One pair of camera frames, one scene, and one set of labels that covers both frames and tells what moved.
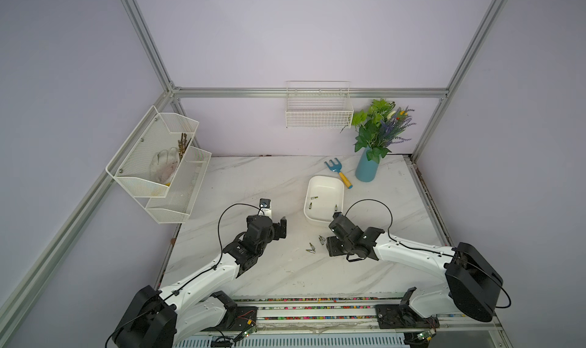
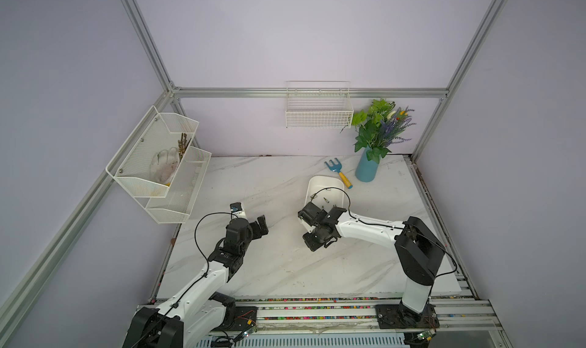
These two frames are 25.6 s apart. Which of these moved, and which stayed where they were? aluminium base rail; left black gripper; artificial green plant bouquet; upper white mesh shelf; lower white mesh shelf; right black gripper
Moved: right black gripper; left black gripper
Stayed: aluminium base rail; artificial green plant bouquet; upper white mesh shelf; lower white mesh shelf
